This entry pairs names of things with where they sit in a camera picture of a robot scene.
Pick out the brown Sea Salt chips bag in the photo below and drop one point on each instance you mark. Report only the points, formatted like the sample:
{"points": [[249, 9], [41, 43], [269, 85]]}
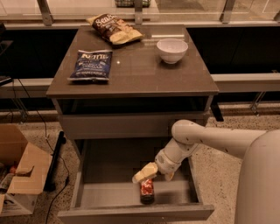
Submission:
{"points": [[114, 29]]}

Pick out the black bar on floor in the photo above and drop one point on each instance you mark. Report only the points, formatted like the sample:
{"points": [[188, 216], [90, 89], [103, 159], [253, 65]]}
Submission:
{"points": [[49, 182]]}

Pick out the red coke can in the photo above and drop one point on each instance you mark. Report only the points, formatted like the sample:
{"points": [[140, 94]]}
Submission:
{"points": [[147, 192]]}

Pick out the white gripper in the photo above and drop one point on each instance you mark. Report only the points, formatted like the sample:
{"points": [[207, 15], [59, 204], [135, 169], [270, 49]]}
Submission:
{"points": [[164, 163]]}

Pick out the blue Kettle chips bag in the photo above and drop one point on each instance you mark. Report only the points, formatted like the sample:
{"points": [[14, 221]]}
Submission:
{"points": [[92, 66]]}

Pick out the white ceramic bowl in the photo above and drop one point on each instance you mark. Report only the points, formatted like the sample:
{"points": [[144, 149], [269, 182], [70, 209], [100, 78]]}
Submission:
{"points": [[171, 50]]}

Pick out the open grey drawer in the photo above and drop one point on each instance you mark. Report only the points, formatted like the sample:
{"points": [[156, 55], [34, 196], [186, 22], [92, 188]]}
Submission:
{"points": [[104, 193]]}

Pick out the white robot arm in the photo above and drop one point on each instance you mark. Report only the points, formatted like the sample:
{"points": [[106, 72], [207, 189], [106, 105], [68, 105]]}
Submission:
{"points": [[258, 190]]}

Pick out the grey drawer cabinet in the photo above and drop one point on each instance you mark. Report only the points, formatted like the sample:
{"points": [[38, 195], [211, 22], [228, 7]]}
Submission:
{"points": [[139, 81]]}

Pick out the window rail frame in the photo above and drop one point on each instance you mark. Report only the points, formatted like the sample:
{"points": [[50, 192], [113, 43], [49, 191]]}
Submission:
{"points": [[16, 14]]}

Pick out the open cardboard box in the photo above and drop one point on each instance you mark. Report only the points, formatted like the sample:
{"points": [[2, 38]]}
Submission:
{"points": [[27, 166]]}

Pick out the closed grey drawer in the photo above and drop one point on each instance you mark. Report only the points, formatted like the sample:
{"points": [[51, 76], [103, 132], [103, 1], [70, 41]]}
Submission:
{"points": [[124, 125]]}

